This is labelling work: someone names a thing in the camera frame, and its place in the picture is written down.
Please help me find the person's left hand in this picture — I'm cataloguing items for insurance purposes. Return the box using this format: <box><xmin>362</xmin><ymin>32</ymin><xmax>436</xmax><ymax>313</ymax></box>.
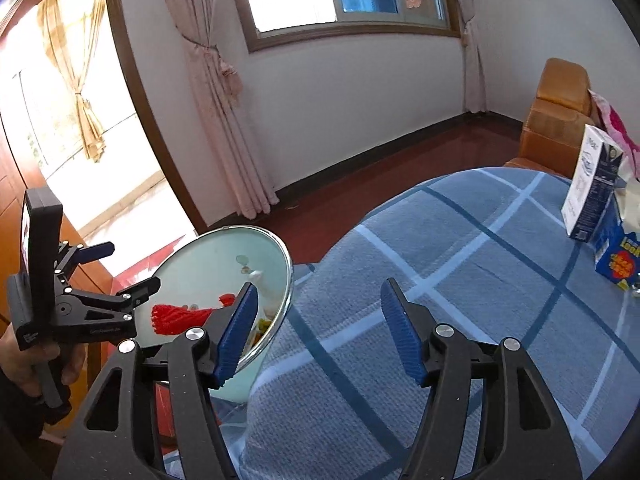
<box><xmin>0</xmin><ymin>325</ymin><xmax>86</xmax><ymax>399</ymax></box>

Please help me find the blue milk carton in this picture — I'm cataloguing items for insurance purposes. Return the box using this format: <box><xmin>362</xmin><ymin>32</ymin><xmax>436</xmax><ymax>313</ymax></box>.
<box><xmin>593</xmin><ymin>179</ymin><xmax>640</xmax><ymax>291</ymax></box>

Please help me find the brown leather armchair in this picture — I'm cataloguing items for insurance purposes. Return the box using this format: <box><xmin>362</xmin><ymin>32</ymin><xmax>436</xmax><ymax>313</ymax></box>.
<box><xmin>502</xmin><ymin>57</ymin><xmax>601</xmax><ymax>181</ymax></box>

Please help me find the tall dark blue carton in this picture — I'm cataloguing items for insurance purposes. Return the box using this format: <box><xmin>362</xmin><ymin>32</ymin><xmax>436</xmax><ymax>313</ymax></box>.
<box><xmin>560</xmin><ymin>123</ymin><xmax>626</xmax><ymax>244</ymax></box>

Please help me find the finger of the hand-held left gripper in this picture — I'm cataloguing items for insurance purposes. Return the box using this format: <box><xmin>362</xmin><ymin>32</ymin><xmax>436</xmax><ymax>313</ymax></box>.
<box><xmin>57</xmin><ymin>241</ymin><xmax>116</xmax><ymax>274</ymax></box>
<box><xmin>62</xmin><ymin>276</ymin><xmax>162</xmax><ymax>322</ymax></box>

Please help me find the pale green waste bin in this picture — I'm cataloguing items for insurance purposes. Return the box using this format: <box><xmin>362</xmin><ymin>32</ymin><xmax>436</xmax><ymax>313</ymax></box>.
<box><xmin>134</xmin><ymin>227</ymin><xmax>295</xmax><ymax>404</ymax></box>

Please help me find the narrow pink curtain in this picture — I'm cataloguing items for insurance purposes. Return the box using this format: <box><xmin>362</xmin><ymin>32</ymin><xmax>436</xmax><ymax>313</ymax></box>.
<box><xmin>442</xmin><ymin>0</ymin><xmax>491</xmax><ymax>114</ymax></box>

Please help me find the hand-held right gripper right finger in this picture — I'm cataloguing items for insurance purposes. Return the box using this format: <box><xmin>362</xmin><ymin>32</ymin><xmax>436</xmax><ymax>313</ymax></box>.
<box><xmin>381</xmin><ymin>278</ymin><xmax>584</xmax><ymax>480</ymax></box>

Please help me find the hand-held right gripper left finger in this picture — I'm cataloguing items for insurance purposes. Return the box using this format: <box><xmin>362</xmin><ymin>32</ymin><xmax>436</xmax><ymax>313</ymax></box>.
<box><xmin>52</xmin><ymin>282</ymin><xmax>260</xmax><ymax>480</ymax></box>

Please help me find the red floor mat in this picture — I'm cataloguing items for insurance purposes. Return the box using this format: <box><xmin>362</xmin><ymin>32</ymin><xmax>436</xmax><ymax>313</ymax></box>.
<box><xmin>112</xmin><ymin>232</ymin><xmax>199</xmax><ymax>291</ymax></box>

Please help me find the person's left forearm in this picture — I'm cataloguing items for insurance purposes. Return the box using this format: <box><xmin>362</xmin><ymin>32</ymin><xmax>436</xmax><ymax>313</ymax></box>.
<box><xmin>0</xmin><ymin>372</ymin><xmax>46</xmax><ymax>441</ymax></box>

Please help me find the brown door frame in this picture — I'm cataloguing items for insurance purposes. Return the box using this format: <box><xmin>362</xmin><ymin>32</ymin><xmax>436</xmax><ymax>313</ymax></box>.
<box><xmin>99</xmin><ymin>0</ymin><xmax>209</xmax><ymax>234</ymax></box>

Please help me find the large pink floral pillow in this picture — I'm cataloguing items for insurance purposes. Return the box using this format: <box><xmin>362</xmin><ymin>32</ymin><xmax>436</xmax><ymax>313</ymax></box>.
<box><xmin>587</xmin><ymin>88</ymin><xmax>640</xmax><ymax>181</ymax></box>

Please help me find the red foam net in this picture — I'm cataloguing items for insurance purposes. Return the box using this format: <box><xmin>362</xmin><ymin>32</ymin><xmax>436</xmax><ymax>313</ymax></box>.
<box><xmin>149</xmin><ymin>303</ymin><xmax>216</xmax><ymax>337</ymax></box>

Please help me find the wooden door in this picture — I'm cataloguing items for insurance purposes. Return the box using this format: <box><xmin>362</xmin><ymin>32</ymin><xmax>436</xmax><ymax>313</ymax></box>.
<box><xmin>0</xmin><ymin>105</ymin><xmax>118</xmax><ymax>291</ymax></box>

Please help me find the blue plaid tablecloth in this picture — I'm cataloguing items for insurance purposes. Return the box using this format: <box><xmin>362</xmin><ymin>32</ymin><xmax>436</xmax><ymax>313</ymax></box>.
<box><xmin>239</xmin><ymin>167</ymin><xmax>640</xmax><ymax>480</ymax></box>

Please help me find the wide pink curtain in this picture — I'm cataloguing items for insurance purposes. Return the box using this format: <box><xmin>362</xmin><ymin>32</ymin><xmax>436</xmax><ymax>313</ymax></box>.
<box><xmin>154</xmin><ymin>0</ymin><xmax>279</xmax><ymax>220</ymax></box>

